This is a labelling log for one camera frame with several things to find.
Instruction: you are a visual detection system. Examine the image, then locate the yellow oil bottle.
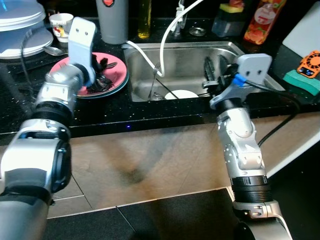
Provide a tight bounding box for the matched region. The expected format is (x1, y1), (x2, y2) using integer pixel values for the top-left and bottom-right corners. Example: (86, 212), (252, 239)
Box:
(137, 0), (153, 40)

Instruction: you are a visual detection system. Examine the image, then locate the stainless steel sink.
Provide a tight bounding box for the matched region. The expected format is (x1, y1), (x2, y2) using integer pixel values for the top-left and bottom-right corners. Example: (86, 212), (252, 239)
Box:
(122, 40), (286, 104)

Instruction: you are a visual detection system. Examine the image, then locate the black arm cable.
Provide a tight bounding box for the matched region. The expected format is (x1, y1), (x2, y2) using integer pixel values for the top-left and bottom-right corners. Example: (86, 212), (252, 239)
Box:
(241, 80), (302, 149)
(19, 27), (51, 103)

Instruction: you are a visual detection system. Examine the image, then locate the green sponge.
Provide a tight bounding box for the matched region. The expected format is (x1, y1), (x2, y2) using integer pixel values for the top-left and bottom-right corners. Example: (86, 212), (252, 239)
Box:
(282, 70), (320, 97)

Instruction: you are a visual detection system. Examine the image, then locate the black dispenser with sponge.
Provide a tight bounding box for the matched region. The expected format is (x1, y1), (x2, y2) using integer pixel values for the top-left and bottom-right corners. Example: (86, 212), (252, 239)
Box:
(211, 0), (247, 39)

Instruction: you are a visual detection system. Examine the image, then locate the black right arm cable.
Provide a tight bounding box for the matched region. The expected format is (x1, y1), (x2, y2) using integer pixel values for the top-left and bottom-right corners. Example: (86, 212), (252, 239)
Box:
(241, 80), (302, 149)

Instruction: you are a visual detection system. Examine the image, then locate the blue cable connector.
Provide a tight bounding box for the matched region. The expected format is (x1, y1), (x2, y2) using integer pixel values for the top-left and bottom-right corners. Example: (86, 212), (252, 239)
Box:
(232, 73), (247, 87)

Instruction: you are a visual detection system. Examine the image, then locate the small pale blue plate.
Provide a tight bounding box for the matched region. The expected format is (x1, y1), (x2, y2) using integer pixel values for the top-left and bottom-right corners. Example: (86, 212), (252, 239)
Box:
(0, 0), (47, 33)

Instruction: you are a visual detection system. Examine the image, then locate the white patterned mug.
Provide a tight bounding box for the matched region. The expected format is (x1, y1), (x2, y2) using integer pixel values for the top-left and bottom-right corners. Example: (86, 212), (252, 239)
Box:
(48, 13), (75, 43)

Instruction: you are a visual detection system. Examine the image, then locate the round metal drain ring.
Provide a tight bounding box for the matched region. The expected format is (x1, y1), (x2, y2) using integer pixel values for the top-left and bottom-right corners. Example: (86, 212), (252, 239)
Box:
(188, 26), (207, 38)

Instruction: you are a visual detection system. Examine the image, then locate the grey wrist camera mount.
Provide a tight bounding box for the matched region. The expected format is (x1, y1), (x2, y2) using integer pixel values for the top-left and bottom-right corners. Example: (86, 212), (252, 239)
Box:
(67, 17), (97, 84)
(234, 53), (273, 87)

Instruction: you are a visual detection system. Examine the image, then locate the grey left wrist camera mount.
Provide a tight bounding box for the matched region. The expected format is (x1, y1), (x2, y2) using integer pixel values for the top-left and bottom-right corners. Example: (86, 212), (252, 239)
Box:
(67, 17), (97, 84)

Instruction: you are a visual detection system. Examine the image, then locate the white bowl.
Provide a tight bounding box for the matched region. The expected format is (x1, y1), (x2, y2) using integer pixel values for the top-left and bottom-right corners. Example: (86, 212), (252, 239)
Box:
(163, 89), (200, 100)

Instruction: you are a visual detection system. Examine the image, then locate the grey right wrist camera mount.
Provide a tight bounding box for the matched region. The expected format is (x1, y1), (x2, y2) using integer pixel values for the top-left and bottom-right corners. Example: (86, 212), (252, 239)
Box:
(234, 53), (273, 87)

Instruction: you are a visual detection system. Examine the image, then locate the grey tumbler with red logo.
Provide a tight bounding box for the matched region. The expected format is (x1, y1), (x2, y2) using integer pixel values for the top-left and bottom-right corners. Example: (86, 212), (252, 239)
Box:
(95, 0), (130, 45)

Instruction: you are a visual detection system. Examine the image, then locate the short white hose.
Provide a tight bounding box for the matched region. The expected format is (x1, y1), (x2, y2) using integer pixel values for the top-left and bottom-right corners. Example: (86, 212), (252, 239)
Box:
(122, 40), (164, 77)

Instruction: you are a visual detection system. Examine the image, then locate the large pale blue plate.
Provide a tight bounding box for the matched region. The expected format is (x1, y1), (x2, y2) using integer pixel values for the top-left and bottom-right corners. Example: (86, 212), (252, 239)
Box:
(0, 26), (54, 61)

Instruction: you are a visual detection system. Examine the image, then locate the long white faucet hose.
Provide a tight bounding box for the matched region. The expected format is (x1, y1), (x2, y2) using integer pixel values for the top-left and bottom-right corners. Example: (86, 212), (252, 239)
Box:
(159, 0), (206, 77)

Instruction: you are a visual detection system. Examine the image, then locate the metal spoon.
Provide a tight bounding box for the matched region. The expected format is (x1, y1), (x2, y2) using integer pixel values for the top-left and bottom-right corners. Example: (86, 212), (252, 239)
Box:
(42, 45), (69, 57)

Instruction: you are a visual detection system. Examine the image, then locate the white board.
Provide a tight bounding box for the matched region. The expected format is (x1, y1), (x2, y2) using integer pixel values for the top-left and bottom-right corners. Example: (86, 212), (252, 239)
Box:
(281, 15), (320, 59)

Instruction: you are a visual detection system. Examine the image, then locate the pink plate with teal rim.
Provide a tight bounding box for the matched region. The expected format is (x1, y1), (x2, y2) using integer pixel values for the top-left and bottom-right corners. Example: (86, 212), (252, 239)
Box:
(50, 51), (130, 99)

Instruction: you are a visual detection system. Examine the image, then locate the metal faucet base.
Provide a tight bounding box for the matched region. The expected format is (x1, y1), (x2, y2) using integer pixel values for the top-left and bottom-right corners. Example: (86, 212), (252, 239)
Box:
(169, 4), (189, 34)

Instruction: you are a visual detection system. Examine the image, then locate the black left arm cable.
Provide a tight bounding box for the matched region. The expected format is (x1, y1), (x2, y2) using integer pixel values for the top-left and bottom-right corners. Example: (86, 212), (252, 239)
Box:
(19, 27), (51, 103)

